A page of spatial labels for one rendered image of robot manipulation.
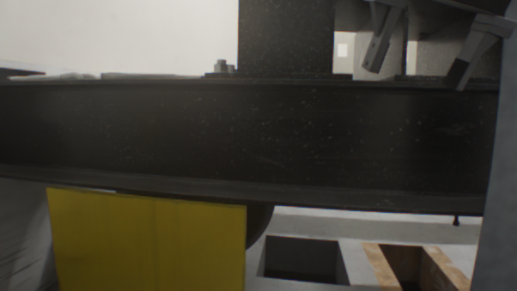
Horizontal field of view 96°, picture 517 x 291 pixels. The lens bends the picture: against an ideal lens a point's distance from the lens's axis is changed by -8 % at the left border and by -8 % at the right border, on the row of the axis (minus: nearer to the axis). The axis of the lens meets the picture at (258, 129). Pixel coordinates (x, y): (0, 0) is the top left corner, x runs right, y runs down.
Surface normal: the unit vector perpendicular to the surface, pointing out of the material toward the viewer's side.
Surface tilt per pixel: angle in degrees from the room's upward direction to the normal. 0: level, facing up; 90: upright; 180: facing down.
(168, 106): 90
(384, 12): 113
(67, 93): 90
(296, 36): 90
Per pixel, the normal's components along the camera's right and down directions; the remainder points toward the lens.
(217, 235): -0.15, 0.11
